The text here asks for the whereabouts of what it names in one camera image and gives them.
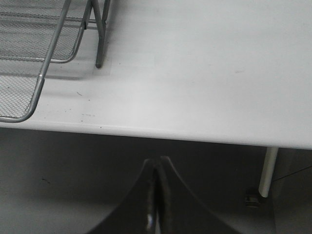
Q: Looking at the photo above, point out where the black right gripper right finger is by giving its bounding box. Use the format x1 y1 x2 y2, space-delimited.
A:
156 156 239 234

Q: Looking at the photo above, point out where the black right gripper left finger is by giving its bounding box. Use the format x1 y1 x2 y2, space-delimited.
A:
88 159 156 234

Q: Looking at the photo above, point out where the silver mesh tray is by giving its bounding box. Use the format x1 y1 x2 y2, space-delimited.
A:
0 0 71 123
0 0 89 63

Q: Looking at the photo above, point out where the white table leg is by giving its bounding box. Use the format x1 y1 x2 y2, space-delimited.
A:
258 147 279 198

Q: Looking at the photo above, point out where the grey metal rack frame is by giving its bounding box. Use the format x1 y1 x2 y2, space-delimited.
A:
85 0 111 69

